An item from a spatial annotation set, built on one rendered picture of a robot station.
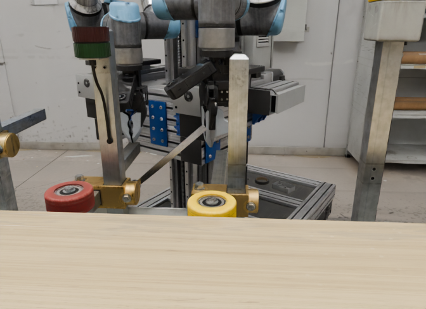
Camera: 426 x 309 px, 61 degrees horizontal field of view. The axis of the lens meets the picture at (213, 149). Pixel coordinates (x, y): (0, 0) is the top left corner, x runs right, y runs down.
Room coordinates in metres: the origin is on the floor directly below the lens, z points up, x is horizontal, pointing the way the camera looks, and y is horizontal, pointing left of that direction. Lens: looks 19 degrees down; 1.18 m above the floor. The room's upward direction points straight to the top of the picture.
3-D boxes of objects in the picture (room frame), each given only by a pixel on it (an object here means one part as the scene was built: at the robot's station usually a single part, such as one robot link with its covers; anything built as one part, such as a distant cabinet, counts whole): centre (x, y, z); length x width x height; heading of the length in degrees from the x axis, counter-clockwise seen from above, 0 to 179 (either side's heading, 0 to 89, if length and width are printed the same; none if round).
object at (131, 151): (0.77, 0.24, 0.84); 0.43 x 0.03 x 0.04; 176
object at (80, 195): (0.57, 0.25, 0.85); 0.08 x 0.08 x 0.11
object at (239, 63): (0.67, -0.05, 0.89); 0.03 x 0.03 x 0.48; 86
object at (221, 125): (0.77, -0.02, 0.96); 0.06 x 0.03 x 0.09; 106
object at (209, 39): (0.78, -0.01, 1.15); 0.08 x 0.08 x 0.05
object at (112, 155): (0.68, 0.20, 0.93); 0.03 x 0.03 x 0.48; 86
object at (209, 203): (0.53, 0.00, 0.85); 0.08 x 0.08 x 0.11
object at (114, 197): (0.68, 0.23, 0.85); 0.13 x 0.06 x 0.05; 86
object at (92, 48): (0.64, 0.21, 1.14); 0.06 x 0.06 x 0.02
